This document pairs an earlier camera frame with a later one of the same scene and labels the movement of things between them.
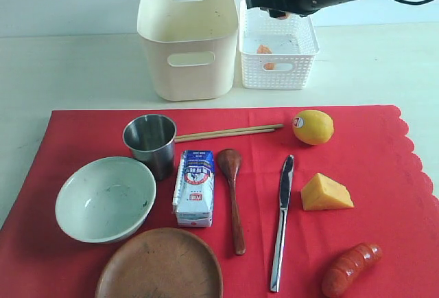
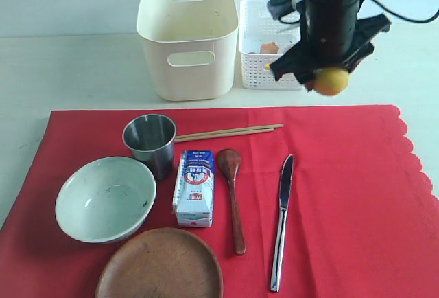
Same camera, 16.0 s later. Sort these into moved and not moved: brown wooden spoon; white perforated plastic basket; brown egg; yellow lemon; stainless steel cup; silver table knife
Moved: yellow lemon; brown egg
Not moved: stainless steel cup; silver table knife; brown wooden spoon; white perforated plastic basket
